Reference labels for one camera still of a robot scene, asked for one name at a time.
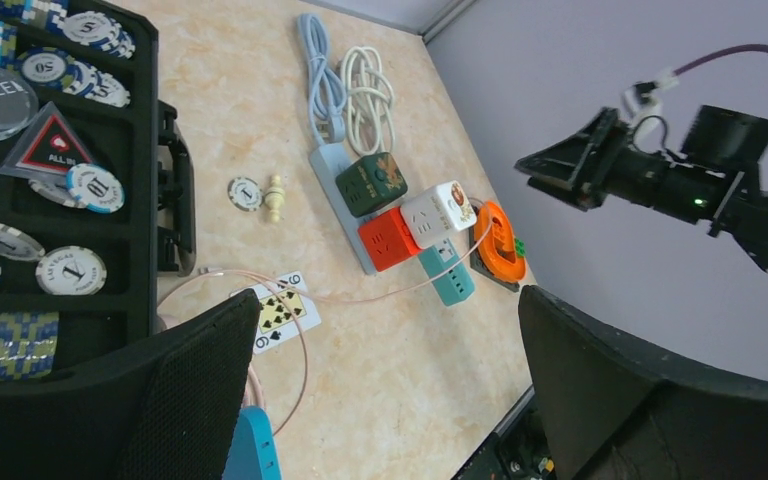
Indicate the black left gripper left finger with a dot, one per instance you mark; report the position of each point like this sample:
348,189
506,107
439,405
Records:
164,407

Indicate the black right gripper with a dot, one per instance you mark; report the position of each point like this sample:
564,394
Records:
715,175

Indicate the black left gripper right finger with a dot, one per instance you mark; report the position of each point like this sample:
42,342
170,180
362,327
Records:
615,406

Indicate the white tiger cube socket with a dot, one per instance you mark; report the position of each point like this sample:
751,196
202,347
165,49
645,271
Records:
438,212

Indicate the teal power strip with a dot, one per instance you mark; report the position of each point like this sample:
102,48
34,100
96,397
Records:
453,283

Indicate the dark green cube socket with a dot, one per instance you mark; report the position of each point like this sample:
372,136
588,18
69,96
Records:
371,183

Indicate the red cube socket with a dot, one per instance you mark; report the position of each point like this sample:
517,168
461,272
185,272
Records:
388,240

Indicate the loose poker chip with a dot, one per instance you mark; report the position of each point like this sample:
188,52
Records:
245,194

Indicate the cream chess pawn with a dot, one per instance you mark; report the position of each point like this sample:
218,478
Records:
274,198

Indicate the black poker chip case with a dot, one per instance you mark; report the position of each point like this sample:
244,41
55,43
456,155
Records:
96,187

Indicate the grey-blue power strip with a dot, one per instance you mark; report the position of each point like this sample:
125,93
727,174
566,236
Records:
327,162

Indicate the triangular all-in marker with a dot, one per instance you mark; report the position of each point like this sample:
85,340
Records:
46,150

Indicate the orange ring toy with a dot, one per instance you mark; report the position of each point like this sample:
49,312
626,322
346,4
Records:
498,248

